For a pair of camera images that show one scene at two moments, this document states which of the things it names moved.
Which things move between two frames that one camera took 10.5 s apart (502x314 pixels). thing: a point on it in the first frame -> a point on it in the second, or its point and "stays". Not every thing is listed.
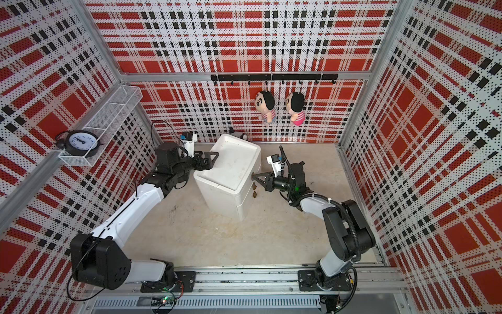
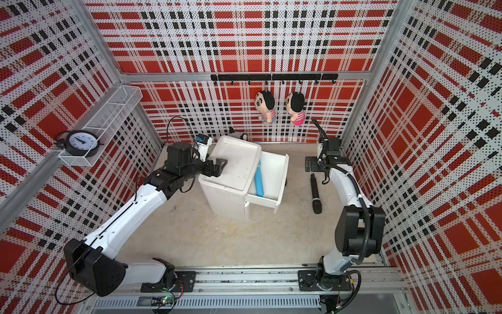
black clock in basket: [78, 142] stays
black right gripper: [268, 184] -> [313, 166]
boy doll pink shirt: [295, 105] stays
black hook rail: [315, 77] stays
